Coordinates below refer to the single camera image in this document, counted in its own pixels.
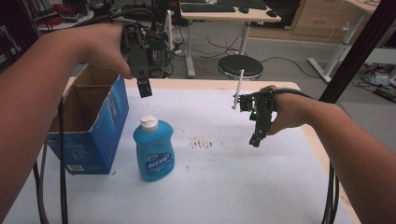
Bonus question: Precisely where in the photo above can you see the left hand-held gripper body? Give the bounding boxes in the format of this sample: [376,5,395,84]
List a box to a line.
[120,9,175,81]

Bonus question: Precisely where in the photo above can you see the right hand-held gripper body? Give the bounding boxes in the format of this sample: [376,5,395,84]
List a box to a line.
[231,68,278,133]

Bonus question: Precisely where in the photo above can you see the blue bottle with white cap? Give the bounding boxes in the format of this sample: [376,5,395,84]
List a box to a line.
[133,114,176,183]

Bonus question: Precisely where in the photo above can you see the blue cardboard box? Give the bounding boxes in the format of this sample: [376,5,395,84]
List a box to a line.
[46,63,130,175]

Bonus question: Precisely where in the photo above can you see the person's right hand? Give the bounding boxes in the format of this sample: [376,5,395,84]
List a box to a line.
[261,84,313,136]

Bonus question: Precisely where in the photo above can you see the person's left hand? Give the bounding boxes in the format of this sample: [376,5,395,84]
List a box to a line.
[71,22,134,80]

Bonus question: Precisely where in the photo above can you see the white table mat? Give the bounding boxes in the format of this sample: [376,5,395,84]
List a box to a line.
[2,87,355,224]

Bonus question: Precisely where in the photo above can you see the round black stool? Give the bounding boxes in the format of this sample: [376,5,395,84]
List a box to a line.
[217,54,264,80]

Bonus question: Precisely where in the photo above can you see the black computer tower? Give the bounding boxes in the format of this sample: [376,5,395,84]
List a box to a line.
[151,0,182,23]

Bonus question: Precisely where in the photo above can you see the black keyboard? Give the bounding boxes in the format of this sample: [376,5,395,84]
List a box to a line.
[216,0,268,10]
[180,3,237,14]

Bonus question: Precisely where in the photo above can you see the white desk with beige top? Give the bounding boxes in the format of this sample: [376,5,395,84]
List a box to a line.
[179,2,282,78]

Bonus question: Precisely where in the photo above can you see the white-legged desk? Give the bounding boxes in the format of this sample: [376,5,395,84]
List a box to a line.
[307,0,383,84]

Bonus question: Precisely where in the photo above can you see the wooden drawer cabinet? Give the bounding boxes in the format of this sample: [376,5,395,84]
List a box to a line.
[291,0,353,41]

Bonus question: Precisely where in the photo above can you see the black metal stand pole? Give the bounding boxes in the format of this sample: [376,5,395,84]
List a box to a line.
[318,0,396,104]

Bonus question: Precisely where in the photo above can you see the grey plastic bag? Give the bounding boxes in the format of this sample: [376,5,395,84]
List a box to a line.
[361,68,394,89]

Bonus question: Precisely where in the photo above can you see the black floor cable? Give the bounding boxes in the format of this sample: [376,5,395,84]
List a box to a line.
[261,56,322,79]

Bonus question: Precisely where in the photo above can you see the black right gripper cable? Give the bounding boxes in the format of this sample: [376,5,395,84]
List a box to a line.
[270,87,341,224]

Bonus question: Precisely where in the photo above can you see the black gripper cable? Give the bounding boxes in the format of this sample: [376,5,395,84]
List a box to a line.
[270,87,341,224]
[32,7,158,224]

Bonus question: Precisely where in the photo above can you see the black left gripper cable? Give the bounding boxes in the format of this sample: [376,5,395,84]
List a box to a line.
[32,7,158,224]

